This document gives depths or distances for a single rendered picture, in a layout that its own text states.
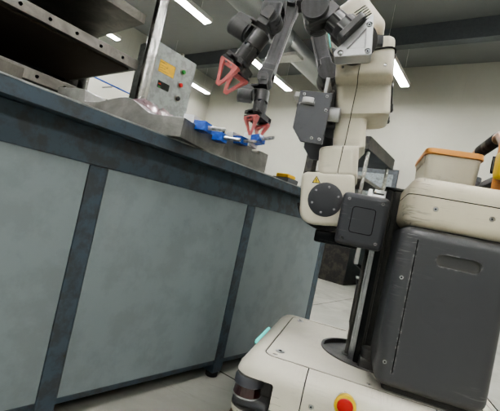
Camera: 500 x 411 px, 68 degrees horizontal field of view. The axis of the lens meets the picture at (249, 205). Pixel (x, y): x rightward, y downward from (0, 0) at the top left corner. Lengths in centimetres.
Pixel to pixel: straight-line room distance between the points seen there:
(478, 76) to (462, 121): 86
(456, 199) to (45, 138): 96
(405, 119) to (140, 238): 745
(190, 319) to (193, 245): 26
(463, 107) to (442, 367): 729
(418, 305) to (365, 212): 26
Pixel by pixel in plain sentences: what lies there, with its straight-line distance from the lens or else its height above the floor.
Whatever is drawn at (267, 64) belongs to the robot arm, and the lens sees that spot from 159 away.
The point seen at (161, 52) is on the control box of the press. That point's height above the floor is 142.
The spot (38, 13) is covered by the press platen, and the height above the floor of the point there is 126.
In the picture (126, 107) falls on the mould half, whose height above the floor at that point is 87.
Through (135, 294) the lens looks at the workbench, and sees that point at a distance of 116.
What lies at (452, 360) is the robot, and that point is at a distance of 103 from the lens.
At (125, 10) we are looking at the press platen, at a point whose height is 150.
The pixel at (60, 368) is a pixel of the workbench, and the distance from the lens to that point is 113.
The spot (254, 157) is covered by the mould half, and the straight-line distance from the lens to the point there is 145.
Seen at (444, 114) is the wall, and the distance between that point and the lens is 812.
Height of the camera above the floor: 62
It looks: 2 degrees up
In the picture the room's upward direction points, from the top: 12 degrees clockwise
